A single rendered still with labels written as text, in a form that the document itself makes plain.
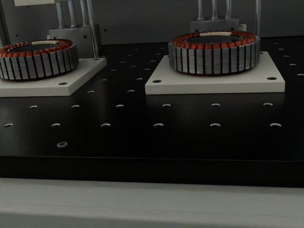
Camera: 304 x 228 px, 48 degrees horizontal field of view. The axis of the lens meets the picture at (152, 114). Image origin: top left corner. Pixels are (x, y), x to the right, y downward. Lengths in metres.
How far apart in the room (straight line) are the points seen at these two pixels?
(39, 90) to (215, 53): 0.21
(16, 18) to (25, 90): 0.38
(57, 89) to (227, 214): 0.26
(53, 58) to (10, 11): 0.37
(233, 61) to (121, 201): 0.22
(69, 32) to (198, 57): 0.29
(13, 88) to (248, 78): 0.28
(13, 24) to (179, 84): 0.51
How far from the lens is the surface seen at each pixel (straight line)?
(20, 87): 0.45
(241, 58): 0.40
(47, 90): 0.43
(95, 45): 0.55
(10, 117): 0.39
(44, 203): 0.27
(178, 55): 0.41
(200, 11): 0.58
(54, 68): 0.46
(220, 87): 0.38
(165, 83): 0.39
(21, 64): 0.46
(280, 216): 0.24
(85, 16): 0.62
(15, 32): 0.82
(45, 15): 0.78
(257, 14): 0.52
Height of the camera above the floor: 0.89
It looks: 22 degrees down
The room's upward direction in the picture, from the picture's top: 5 degrees counter-clockwise
